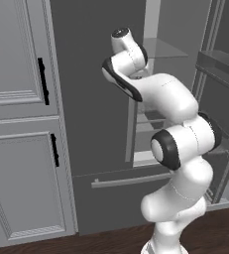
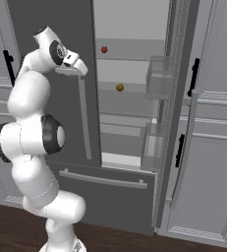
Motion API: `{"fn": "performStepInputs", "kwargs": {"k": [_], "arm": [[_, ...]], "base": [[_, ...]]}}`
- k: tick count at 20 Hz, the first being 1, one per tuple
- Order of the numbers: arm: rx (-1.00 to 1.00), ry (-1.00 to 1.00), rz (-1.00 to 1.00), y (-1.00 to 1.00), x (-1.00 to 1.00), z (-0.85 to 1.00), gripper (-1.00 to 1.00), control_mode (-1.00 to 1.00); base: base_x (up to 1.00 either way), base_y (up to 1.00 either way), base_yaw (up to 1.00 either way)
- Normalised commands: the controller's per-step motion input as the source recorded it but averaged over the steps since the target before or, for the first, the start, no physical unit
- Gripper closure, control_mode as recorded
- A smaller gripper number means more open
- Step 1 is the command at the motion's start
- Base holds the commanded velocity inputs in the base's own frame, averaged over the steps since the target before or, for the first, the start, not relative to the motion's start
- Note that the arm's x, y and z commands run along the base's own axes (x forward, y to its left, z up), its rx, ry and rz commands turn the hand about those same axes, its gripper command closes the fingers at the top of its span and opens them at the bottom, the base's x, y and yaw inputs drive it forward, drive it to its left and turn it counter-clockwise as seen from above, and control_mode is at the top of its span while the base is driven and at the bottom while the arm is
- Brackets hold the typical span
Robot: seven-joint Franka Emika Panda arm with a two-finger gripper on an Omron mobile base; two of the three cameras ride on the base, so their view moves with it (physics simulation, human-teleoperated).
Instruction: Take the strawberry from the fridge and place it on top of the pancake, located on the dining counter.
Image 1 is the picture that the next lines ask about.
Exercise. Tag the clear fridge door bin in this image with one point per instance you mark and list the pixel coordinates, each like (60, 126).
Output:
(220, 67)

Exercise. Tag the open grey fridge door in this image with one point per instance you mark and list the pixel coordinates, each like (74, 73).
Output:
(228, 33)

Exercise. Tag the glass fridge shelf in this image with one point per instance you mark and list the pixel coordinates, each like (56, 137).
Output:
(164, 49)

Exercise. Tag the grey freezer drawer front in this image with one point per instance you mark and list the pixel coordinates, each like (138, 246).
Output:
(109, 208)

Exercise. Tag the short grey cupboard door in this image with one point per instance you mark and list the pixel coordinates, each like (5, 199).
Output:
(13, 56)

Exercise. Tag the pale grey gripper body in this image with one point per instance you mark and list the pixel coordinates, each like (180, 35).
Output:
(138, 74)

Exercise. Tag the tall grey cupboard door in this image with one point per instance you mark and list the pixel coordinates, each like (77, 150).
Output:
(23, 185)

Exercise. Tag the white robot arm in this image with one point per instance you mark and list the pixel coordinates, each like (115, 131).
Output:
(172, 96)

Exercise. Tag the grey fridge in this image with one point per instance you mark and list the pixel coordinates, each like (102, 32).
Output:
(96, 99)

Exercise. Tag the closed grey fridge door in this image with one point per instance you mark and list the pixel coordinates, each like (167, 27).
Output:
(92, 82)

